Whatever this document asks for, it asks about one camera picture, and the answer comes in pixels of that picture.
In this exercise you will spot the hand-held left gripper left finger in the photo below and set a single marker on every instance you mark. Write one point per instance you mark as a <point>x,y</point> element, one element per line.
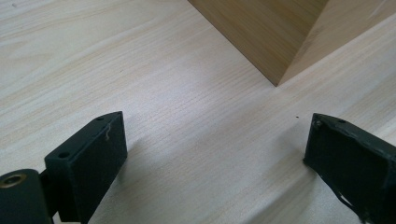
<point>90,161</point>

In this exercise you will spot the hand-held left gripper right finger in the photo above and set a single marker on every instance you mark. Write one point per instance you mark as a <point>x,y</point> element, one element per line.
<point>351,168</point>

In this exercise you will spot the light wooden box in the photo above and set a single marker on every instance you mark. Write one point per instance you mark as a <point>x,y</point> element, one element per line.
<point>271,37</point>

